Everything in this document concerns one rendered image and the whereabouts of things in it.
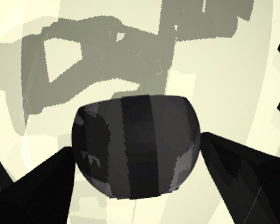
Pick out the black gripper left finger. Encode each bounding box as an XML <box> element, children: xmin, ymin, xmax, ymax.
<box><xmin>0</xmin><ymin>147</ymin><xmax>76</xmax><ymax>224</ymax></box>

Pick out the dark grey controller unit with rocker switches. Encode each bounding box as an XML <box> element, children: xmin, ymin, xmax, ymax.
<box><xmin>71</xmin><ymin>95</ymin><xmax>201</xmax><ymax>201</ymax></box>

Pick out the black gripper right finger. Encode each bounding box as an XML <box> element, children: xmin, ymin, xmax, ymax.
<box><xmin>200</xmin><ymin>132</ymin><xmax>280</xmax><ymax>224</ymax></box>

